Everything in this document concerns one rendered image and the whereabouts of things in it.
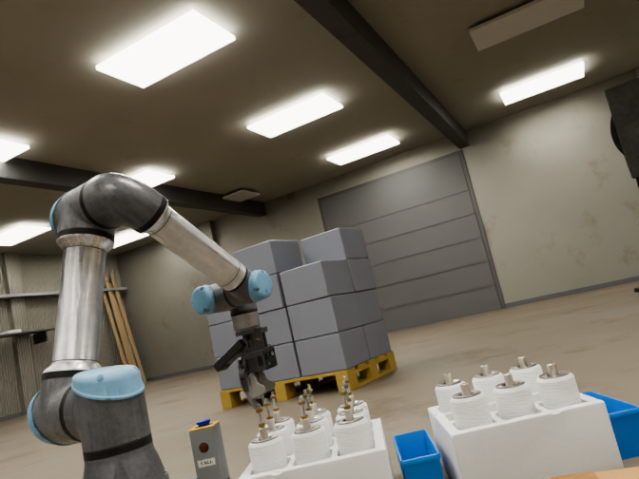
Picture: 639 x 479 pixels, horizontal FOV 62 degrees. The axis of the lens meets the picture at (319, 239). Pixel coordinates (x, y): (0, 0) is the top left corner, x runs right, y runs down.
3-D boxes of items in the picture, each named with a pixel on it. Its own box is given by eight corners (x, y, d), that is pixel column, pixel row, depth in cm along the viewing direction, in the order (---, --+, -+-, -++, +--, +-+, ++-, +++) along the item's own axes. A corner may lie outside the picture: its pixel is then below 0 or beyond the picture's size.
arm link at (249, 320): (225, 317, 145) (241, 316, 153) (229, 335, 145) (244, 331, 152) (249, 312, 143) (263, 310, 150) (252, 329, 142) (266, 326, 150)
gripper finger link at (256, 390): (265, 408, 138) (261, 372, 141) (245, 411, 140) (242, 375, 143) (271, 407, 141) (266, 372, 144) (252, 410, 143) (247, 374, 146)
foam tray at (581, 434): (627, 475, 128) (605, 400, 131) (470, 509, 129) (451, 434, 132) (562, 438, 167) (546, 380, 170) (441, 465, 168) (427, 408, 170)
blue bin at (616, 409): (656, 453, 138) (642, 407, 139) (615, 462, 138) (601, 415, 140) (601, 429, 167) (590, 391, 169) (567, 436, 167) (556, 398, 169)
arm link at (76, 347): (58, 445, 92) (84, 166, 111) (17, 449, 100) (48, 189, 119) (120, 441, 101) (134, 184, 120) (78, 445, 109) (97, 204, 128)
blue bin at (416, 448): (452, 500, 138) (440, 452, 139) (411, 508, 138) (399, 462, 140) (435, 467, 167) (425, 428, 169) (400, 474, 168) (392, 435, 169)
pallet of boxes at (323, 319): (396, 368, 441) (363, 228, 459) (351, 391, 371) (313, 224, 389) (280, 387, 502) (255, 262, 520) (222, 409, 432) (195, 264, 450)
